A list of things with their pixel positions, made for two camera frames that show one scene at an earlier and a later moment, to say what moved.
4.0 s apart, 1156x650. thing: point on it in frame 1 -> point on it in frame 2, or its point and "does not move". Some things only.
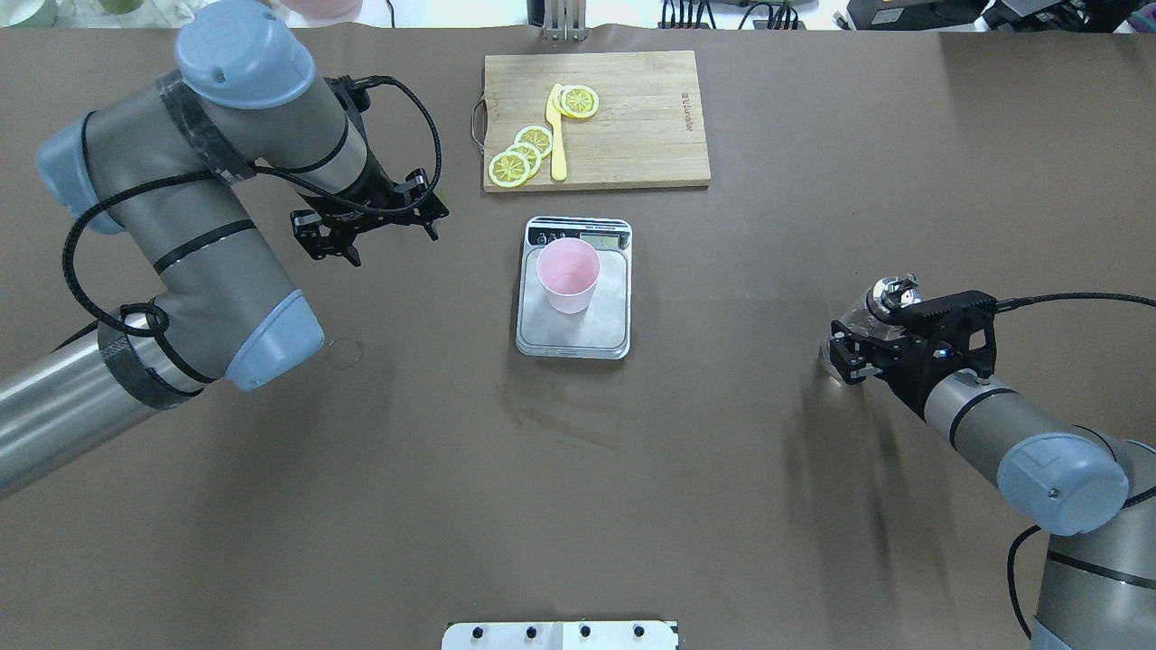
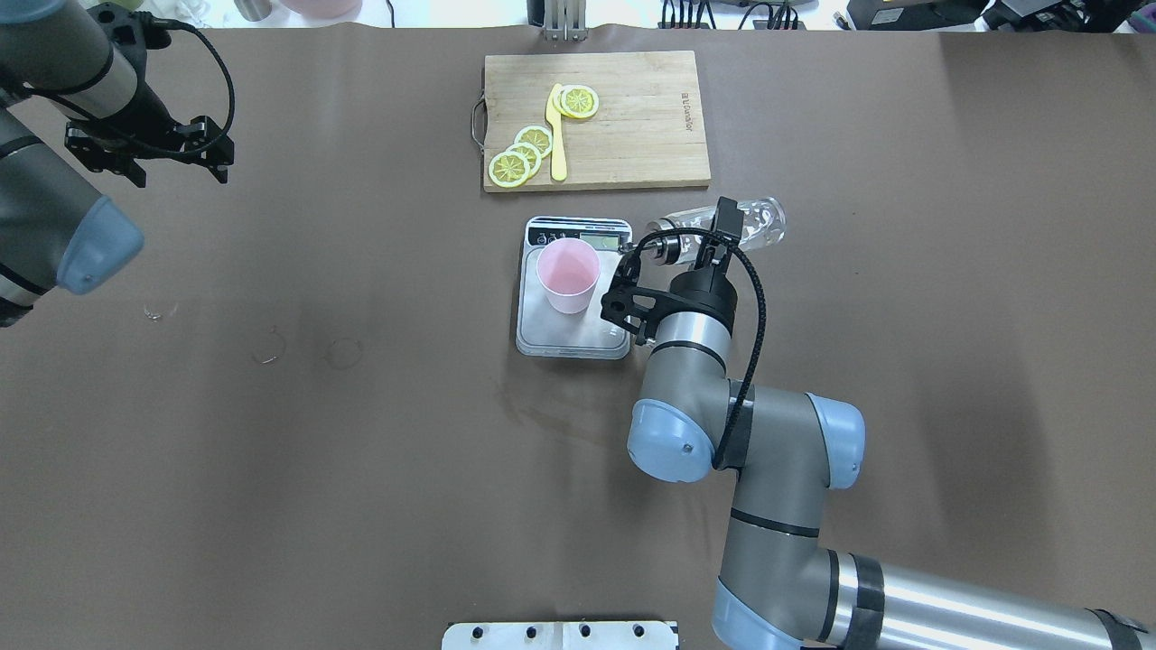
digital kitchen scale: [602, 330] does not move
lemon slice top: [508, 170] does not move
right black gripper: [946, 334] -> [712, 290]
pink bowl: [322, 9] does not move
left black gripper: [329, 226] -> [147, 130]
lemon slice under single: [555, 98] does not move
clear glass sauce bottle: [874, 318] -> [764, 226]
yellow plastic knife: [554, 119] does not move
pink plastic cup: [568, 270] does not move
